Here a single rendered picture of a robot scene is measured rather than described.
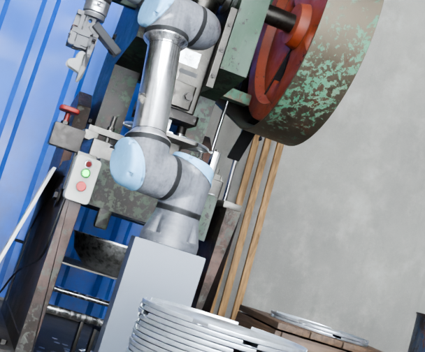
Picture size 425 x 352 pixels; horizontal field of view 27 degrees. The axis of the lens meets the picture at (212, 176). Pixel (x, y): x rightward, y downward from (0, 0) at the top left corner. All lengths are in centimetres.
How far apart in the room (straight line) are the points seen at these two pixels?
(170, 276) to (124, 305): 13
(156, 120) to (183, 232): 28
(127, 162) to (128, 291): 31
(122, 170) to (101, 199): 59
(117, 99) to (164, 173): 104
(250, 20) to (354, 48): 38
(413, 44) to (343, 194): 87
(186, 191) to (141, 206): 56
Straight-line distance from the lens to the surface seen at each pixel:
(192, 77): 292
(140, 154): 208
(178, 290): 213
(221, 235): 271
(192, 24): 228
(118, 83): 313
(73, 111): 265
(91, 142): 278
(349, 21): 278
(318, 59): 277
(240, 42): 294
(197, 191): 217
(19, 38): 407
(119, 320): 213
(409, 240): 462
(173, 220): 215
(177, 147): 279
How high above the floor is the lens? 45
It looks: 5 degrees up
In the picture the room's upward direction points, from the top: 18 degrees clockwise
